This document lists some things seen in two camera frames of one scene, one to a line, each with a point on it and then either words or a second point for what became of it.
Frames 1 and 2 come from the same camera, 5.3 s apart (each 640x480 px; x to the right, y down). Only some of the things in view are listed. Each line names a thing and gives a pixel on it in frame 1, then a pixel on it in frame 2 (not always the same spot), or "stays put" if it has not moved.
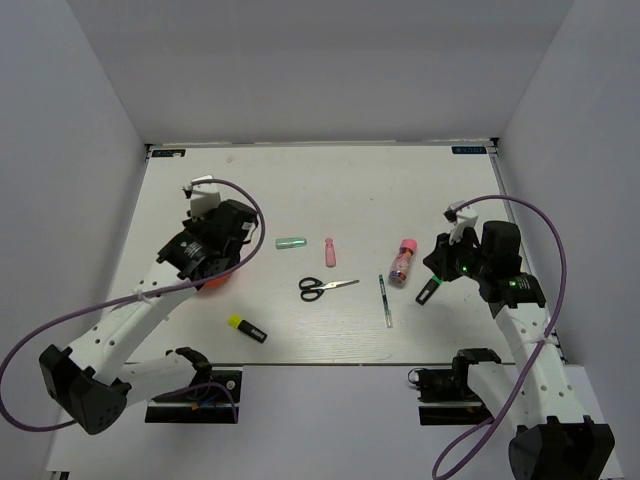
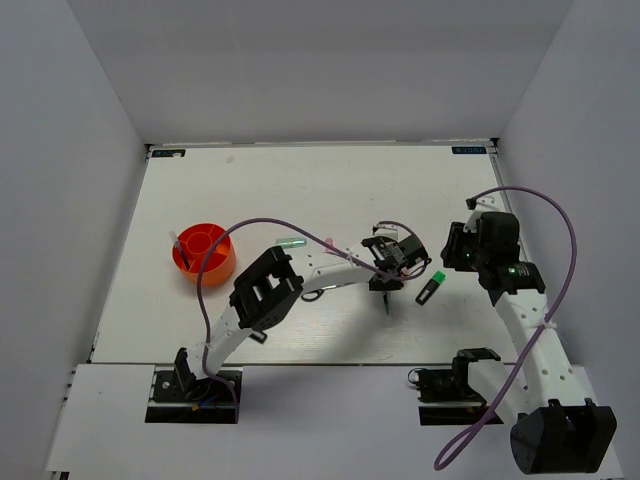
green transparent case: [287, 243] stays put
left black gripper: [194, 224] → [392, 285]
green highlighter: [428, 290] stays put
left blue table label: [169, 153] stays put
